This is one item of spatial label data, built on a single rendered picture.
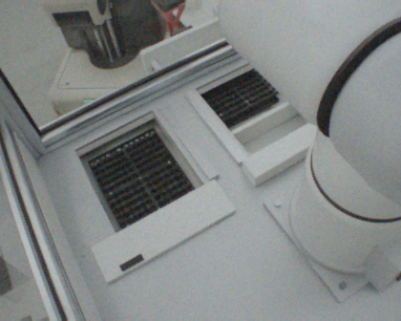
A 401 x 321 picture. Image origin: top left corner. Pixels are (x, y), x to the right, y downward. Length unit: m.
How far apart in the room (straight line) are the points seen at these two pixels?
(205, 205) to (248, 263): 0.14
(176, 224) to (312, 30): 0.57
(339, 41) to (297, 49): 0.03
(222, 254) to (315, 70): 0.55
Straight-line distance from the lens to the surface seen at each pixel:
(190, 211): 0.78
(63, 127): 0.94
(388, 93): 0.23
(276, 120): 1.02
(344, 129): 0.24
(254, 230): 0.77
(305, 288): 0.74
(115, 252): 0.78
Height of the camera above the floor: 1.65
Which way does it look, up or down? 55 degrees down
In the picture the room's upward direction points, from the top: 11 degrees counter-clockwise
